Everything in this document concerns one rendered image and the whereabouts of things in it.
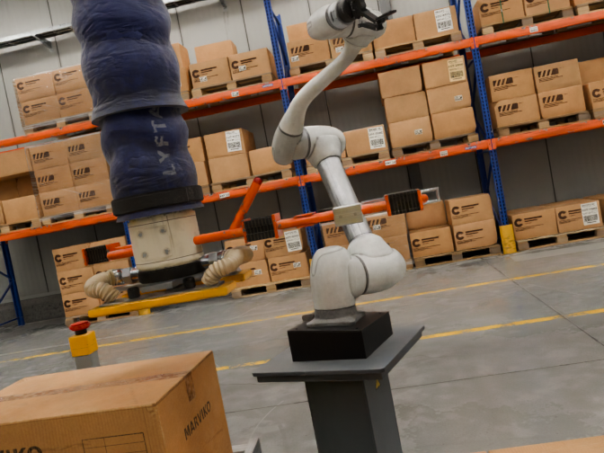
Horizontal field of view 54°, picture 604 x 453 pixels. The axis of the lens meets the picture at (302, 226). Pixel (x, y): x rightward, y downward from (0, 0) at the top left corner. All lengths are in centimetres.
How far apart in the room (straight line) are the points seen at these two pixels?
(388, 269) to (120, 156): 115
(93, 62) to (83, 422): 82
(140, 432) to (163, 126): 70
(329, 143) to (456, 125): 628
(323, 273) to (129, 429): 97
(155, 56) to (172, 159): 24
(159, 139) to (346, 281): 96
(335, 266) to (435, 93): 672
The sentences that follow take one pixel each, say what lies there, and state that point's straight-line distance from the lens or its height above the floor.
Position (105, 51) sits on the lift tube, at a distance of 150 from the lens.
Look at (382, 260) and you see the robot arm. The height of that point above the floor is 104.
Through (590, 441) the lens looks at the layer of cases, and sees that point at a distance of 185.
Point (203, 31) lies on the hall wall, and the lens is 1056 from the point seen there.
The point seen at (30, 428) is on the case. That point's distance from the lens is 154.
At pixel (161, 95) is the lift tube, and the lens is 147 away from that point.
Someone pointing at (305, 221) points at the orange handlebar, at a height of 127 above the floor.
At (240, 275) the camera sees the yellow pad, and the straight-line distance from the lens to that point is 155.
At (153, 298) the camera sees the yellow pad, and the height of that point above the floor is 116.
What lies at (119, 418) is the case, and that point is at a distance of 142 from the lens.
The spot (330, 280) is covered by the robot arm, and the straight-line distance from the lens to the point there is 211.
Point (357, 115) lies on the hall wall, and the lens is 992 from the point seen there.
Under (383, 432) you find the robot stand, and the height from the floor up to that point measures 44.
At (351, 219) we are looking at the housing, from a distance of 142.
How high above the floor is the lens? 133
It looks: 3 degrees down
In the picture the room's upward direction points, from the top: 11 degrees counter-clockwise
